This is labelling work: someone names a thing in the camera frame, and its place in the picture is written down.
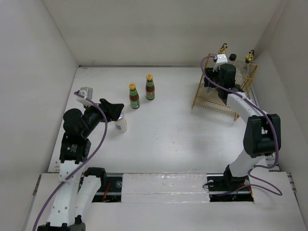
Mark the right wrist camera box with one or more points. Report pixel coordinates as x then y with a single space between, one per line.
221 59

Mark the glass bottle with dark sauce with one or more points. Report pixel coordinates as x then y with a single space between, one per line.
232 58

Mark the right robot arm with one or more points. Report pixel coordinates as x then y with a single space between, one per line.
262 135

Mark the clear glass pourer bottle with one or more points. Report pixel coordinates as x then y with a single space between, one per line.
223 49

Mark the black cap red label bottle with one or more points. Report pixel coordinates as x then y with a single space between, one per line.
248 59

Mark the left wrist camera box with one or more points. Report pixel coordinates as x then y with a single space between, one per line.
85 92

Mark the gold wire rack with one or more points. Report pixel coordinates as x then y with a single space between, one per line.
230 78

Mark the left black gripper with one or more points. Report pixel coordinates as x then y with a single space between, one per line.
112 110

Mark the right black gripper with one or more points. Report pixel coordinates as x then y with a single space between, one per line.
209 73

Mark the white silver-lid jar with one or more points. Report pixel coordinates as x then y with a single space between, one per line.
121 124

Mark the green label sauce bottle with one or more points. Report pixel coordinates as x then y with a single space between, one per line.
150 88
133 96

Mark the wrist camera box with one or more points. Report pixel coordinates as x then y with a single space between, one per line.
221 59
85 92

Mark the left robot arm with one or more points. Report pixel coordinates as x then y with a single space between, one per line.
77 185

